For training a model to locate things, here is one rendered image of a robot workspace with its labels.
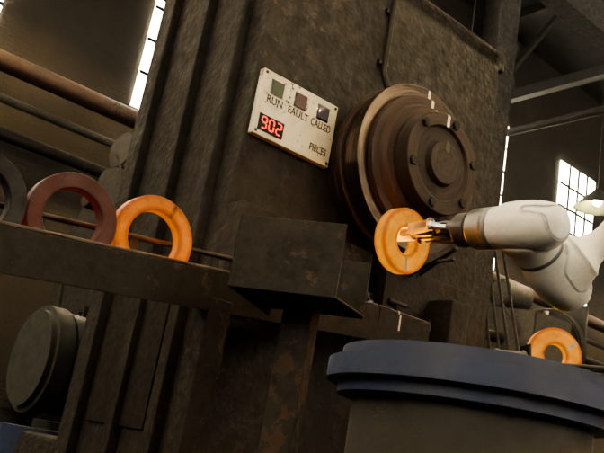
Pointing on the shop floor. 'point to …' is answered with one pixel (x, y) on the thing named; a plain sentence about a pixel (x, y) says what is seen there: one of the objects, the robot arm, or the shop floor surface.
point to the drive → (43, 371)
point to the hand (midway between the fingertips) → (404, 234)
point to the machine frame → (262, 204)
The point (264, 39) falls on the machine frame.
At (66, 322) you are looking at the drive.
